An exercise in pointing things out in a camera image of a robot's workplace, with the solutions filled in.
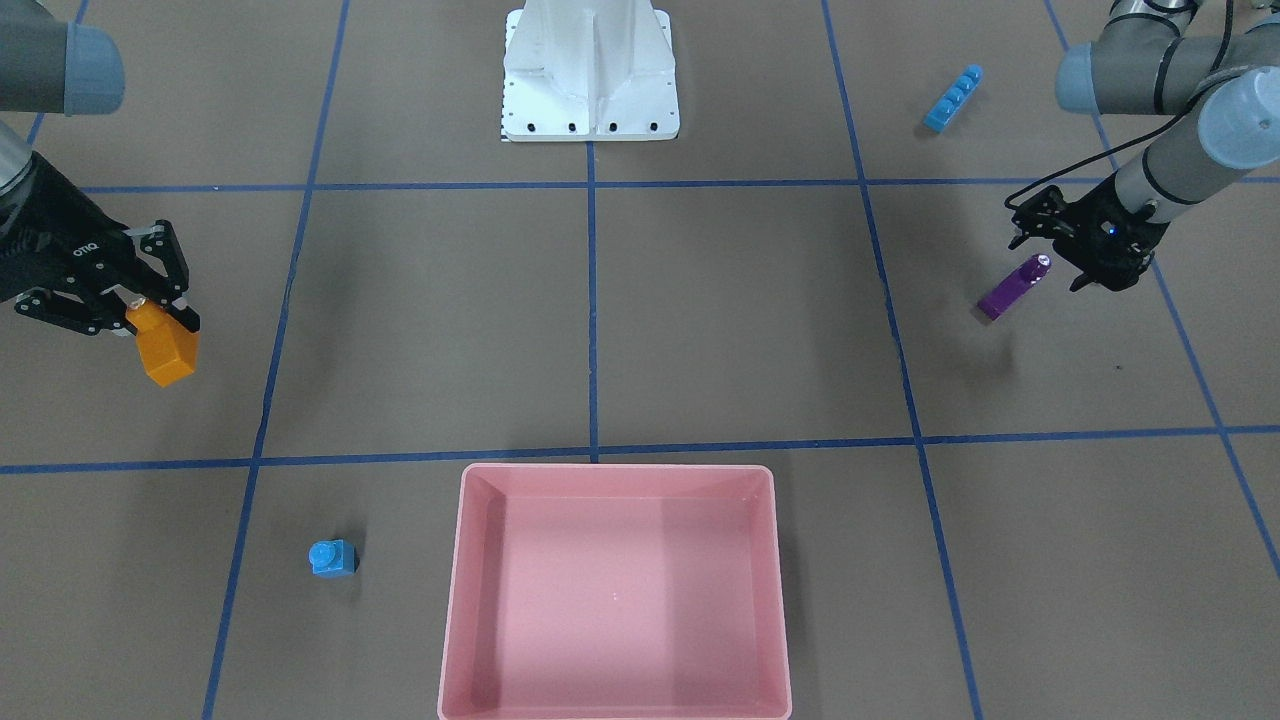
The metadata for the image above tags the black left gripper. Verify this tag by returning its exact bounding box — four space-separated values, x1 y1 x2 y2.
1005 172 1171 293

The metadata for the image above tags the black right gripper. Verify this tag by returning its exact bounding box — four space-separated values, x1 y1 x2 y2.
3 152 201 336

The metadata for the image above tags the purple long block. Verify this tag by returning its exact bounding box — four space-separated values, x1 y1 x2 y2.
977 252 1053 322

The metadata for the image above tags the orange sloped block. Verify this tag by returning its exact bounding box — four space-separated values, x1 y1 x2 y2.
125 299 198 388

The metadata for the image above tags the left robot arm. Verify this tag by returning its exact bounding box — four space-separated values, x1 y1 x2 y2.
1005 1 1279 292

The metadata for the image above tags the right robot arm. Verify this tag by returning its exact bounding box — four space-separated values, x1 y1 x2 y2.
1 1 201 336

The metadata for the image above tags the pink plastic box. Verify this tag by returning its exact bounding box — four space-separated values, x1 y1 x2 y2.
436 462 794 719

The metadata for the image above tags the long blue studded block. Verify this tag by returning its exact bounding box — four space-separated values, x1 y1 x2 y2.
922 64 986 133

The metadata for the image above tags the small blue block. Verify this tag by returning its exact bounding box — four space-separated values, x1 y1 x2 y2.
307 539 358 578

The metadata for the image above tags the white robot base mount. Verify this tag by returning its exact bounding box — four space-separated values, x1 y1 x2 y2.
500 1 681 143

